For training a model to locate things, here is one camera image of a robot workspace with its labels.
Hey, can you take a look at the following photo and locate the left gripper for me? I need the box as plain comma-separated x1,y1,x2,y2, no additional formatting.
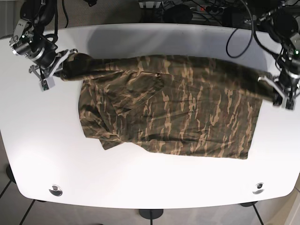
258,74,300,110

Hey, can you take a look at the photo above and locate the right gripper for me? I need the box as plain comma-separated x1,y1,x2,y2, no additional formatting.
29,49,78,91

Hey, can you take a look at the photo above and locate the camouflage brown green T-shirt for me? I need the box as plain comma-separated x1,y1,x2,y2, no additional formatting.
60,53,274,159

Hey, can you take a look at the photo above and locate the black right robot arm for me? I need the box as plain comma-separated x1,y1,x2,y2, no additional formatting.
9,0,78,91

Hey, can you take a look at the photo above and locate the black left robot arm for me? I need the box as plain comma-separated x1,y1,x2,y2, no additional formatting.
239,0,300,110

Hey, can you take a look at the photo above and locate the right chrome table grommet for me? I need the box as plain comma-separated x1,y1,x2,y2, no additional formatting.
252,183,265,195

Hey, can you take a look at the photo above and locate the chrome table grommet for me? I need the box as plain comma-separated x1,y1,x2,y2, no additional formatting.
252,183,265,195
49,184,63,197

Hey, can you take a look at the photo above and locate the left chrome table grommet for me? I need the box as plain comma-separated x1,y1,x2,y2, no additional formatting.
49,184,63,197

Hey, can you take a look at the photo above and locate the front black table foot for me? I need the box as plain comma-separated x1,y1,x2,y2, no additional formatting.
138,209,164,220

